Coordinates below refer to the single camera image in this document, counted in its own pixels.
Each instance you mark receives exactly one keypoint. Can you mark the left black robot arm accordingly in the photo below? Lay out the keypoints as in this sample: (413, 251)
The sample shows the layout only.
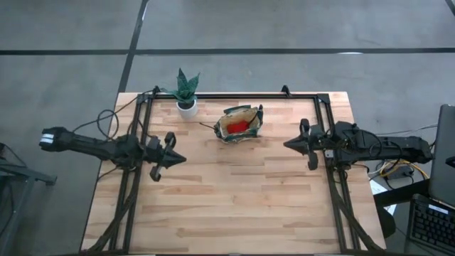
(96, 147)

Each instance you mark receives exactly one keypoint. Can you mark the black aluminium table frame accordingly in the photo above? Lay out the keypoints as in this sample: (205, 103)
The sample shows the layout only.
(334, 199)

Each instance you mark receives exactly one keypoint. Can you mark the artificial plant in white pot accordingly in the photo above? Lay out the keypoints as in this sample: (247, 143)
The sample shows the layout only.
(187, 108)

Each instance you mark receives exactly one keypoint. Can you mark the black side table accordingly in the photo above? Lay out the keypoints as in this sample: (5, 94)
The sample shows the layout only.
(401, 193)

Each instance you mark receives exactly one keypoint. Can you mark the black power box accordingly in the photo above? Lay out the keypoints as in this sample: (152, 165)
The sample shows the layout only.
(400, 173)

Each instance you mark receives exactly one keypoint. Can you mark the black round stool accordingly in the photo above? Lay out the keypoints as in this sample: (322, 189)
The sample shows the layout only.
(387, 224)

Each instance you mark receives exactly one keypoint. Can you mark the white paper sheet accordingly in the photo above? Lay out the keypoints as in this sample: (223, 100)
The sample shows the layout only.
(376, 186)

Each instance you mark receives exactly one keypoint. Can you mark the beige gardening bag green trim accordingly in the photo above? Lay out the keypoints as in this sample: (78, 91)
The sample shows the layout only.
(245, 113)

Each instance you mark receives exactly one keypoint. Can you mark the grey laptop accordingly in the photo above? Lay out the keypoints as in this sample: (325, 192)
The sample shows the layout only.
(440, 153)

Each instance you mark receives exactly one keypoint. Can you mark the grey metal stand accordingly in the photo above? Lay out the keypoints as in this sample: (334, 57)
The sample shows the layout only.
(21, 172)

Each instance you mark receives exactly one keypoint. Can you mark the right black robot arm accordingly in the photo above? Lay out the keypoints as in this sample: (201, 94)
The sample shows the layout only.
(384, 145)

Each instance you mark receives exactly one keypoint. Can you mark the red soft item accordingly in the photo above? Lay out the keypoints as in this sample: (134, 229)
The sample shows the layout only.
(237, 127)

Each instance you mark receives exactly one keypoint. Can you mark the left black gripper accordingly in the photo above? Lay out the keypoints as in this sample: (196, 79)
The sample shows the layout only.
(158, 153)

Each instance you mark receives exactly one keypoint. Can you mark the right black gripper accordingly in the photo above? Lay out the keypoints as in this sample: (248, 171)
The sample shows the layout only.
(314, 142)

